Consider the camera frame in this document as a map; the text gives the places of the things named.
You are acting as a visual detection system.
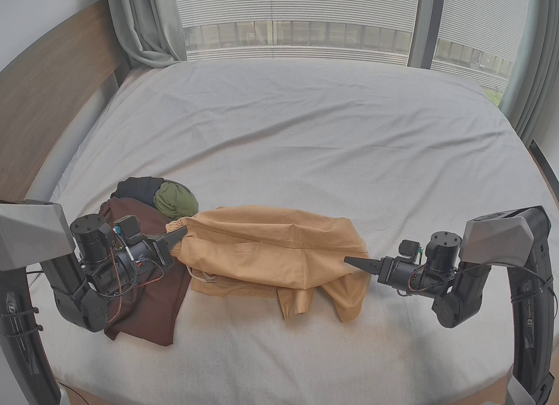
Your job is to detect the grey-green curtain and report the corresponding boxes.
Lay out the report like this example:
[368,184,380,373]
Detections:
[102,0,188,70]
[499,0,559,147]

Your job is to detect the window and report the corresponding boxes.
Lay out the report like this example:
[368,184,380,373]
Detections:
[168,0,531,94]

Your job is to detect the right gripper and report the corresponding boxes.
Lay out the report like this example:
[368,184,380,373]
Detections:
[344,256,422,296]

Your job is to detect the bed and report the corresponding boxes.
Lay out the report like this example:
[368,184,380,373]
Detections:
[0,0,559,405]

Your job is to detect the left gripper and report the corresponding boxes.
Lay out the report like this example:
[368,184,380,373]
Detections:
[117,226,190,284]

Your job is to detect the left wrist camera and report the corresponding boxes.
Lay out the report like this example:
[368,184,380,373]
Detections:
[114,215,145,244]

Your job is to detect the black cable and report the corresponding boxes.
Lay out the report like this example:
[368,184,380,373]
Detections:
[56,382,102,405]

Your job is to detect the black garment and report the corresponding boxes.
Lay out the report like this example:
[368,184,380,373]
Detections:
[111,176,169,212]

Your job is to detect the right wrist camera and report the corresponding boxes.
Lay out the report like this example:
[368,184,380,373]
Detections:
[398,239,422,264]

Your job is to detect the tan shorts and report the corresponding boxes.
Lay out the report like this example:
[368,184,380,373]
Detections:
[168,204,372,323]

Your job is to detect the brown garment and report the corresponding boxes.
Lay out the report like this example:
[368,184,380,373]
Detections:
[100,197,193,347]

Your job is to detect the green garment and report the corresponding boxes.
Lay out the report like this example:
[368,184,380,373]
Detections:
[154,180,199,221]

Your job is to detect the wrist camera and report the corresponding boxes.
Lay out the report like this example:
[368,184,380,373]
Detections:
[114,215,145,244]
[398,239,422,264]

